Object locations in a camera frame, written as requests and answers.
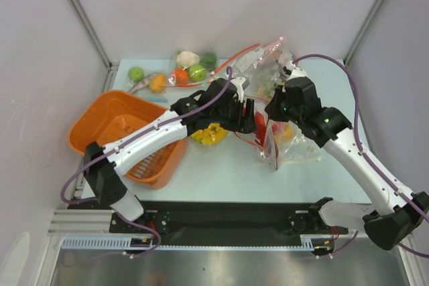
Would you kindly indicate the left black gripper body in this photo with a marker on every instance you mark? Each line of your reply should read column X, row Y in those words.
column 230, row 117

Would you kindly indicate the dark green broccoli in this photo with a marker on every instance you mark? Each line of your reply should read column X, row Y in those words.
column 208, row 59

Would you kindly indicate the dotted clear zip bag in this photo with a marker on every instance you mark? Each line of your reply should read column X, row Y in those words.
column 265, row 66

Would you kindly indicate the orange tomato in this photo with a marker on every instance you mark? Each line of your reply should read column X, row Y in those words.
column 180, row 77

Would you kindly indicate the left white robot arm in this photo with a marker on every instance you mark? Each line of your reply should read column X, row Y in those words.
column 106, row 164

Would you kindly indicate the yellow bell pepper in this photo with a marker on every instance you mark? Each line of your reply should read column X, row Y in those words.
column 213, row 134

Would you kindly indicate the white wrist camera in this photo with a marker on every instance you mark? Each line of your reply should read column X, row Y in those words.
column 293, row 71
column 241, row 83

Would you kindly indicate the zip bag with orange seal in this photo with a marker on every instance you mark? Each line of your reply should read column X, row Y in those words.
column 277, row 152

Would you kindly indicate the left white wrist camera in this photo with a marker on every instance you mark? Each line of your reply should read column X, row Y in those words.
column 241, row 83

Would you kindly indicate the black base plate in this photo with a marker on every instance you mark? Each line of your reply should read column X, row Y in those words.
column 234, row 224

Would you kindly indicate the green apple in bag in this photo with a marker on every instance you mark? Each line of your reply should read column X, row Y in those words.
column 197, row 73

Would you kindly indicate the yellow lemon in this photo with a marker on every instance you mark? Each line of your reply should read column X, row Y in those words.
column 287, row 132

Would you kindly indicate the grey toy fish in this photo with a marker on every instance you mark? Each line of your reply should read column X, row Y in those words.
column 143, row 83

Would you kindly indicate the white cauliflower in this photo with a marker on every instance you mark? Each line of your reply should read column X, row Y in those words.
column 186, row 59

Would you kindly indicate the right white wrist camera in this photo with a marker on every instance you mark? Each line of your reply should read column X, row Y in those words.
column 293, row 71

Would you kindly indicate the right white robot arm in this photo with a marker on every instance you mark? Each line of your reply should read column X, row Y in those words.
column 395, row 210

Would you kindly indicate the orange plastic basket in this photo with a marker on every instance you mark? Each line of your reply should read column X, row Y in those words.
column 117, row 114

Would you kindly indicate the green apple far left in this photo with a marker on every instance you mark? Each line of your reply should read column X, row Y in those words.
column 136, row 74

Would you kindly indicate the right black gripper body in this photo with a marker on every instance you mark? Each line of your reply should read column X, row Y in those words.
column 277, row 107

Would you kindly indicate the red plastic lobster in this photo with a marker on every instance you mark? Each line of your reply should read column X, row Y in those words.
column 261, row 129

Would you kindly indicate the aluminium front rail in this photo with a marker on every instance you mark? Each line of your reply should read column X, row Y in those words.
column 80, row 222

